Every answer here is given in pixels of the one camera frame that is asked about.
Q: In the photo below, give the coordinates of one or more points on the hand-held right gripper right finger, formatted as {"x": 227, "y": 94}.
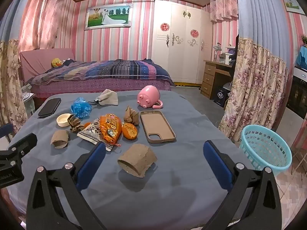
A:
{"x": 218, "y": 163}

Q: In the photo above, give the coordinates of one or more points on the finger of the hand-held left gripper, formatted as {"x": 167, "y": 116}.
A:
{"x": 4, "y": 129}
{"x": 24, "y": 142}

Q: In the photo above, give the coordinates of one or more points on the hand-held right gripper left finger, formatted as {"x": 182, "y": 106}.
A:
{"x": 92, "y": 163}

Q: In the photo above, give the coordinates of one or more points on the black white snack packet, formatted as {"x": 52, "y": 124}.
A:
{"x": 92, "y": 131}

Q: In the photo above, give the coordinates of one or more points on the teal plastic basket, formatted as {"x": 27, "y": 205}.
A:
{"x": 251, "y": 155}

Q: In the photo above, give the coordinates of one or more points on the small cardboard tube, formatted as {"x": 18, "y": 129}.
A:
{"x": 60, "y": 139}

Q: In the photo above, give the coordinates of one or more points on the orange snack packet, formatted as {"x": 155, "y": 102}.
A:
{"x": 110, "y": 129}

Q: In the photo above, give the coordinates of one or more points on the small tangerine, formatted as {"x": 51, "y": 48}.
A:
{"x": 86, "y": 125}

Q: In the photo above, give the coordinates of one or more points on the brown paper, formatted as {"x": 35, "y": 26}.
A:
{"x": 74, "y": 123}
{"x": 131, "y": 116}

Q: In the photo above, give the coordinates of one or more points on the large cardboard tube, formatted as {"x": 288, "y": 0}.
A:
{"x": 136, "y": 159}

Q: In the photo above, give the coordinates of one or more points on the white jar lid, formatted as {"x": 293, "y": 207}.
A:
{"x": 63, "y": 120}

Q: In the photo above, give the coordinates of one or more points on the large tangerine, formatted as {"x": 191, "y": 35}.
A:
{"x": 129, "y": 131}

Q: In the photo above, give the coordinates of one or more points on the blue plastic bag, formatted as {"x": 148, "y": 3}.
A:
{"x": 80, "y": 107}

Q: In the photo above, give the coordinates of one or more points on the beige face mask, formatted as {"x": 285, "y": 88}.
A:
{"x": 108, "y": 98}

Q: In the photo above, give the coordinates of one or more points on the black smartphone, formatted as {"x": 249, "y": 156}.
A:
{"x": 49, "y": 107}

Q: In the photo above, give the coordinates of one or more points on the blue floral curtain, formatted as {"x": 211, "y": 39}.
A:
{"x": 9, "y": 76}
{"x": 251, "y": 76}

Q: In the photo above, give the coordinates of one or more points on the blue grey tablecloth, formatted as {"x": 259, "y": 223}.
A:
{"x": 168, "y": 191}

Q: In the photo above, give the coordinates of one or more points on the black box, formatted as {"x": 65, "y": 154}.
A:
{"x": 219, "y": 95}

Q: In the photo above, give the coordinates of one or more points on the brown phone case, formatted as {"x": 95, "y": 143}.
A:
{"x": 156, "y": 127}

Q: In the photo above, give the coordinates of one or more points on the pink covered headboard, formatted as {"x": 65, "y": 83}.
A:
{"x": 36, "y": 60}

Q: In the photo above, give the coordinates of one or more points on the white round fan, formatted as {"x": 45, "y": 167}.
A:
{"x": 226, "y": 86}

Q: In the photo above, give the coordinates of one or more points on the bed with striped quilt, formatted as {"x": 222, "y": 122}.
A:
{"x": 96, "y": 86}

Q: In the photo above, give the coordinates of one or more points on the yellow duck plush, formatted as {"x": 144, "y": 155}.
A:
{"x": 57, "y": 63}

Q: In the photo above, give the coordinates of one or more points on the wooden desk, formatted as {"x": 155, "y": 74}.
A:
{"x": 208, "y": 76}

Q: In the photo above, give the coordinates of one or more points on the pink pig mug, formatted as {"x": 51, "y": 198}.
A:
{"x": 147, "y": 95}

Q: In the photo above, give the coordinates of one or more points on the striped patchwork quilt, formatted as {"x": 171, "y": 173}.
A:
{"x": 115, "y": 69}

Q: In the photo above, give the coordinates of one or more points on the dark hanging cloth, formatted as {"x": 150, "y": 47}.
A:
{"x": 233, "y": 62}

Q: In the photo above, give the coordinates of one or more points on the white printer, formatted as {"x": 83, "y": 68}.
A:
{"x": 224, "y": 58}

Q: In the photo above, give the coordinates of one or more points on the white cabinet with oven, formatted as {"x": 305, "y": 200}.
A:
{"x": 297, "y": 93}

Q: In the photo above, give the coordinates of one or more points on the white wardrobe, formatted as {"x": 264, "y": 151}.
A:
{"x": 182, "y": 57}

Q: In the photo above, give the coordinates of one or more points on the desk lamp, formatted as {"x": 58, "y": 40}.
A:
{"x": 217, "y": 46}

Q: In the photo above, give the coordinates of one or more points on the pink window curtain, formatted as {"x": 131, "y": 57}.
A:
{"x": 43, "y": 16}

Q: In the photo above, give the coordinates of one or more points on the blue cloth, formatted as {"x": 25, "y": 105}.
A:
{"x": 302, "y": 57}

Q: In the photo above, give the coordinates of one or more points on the framed wedding photo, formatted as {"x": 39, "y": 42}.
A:
{"x": 108, "y": 16}

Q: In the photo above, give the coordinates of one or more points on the green potted plant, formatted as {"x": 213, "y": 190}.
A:
{"x": 304, "y": 39}

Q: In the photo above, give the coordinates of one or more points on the pink valance curtain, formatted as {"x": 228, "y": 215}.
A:
{"x": 223, "y": 7}

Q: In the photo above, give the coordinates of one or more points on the wall poster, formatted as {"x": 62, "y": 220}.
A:
{"x": 291, "y": 3}

